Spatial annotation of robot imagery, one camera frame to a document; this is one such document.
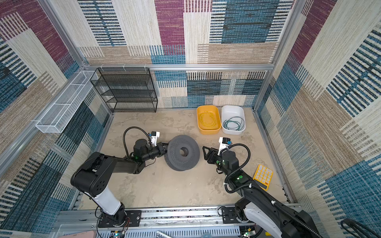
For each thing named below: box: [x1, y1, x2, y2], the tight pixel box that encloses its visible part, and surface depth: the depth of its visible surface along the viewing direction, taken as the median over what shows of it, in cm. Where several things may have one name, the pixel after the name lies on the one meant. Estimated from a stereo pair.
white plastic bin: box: [221, 105, 247, 135], surface depth 114 cm
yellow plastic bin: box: [196, 105, 222, 135], surface depth 114 cm
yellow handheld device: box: [252, 164, 274, 191], surface depth 89 cm
